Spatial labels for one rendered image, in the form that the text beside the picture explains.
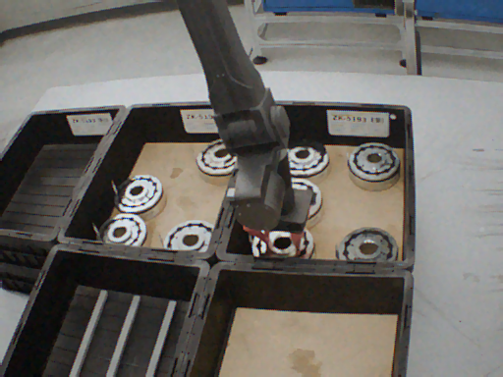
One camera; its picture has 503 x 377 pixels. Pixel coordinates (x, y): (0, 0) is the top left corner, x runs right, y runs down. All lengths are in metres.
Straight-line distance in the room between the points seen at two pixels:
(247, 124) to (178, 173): 0.45
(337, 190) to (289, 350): 0.35
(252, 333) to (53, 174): 0.65
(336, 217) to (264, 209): 0.30
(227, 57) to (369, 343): 0.46
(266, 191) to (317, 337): 0.26
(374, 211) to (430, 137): 0.42
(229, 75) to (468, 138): 0.84
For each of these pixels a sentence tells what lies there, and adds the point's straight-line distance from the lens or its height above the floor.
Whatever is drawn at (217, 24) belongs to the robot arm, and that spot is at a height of 1.28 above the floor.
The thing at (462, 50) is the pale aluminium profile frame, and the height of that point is 0.13.
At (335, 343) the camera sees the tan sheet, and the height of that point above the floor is 0.83.
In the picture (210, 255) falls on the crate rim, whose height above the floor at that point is 0.93.
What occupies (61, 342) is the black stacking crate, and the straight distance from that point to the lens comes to 0.96.
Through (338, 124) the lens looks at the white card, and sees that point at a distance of 1.10.
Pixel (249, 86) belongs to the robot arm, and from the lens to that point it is 0.68.
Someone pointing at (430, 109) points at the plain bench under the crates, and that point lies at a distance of 1.47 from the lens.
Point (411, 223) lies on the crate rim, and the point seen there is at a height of 0.92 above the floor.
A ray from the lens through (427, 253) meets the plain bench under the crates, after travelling 1.11.
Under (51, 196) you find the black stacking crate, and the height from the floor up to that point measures 0.83.
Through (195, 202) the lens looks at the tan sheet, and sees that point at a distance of 1.06.
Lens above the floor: 1.56
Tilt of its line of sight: 43 degrees down
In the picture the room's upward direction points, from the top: 12 degrees counter-clockwise
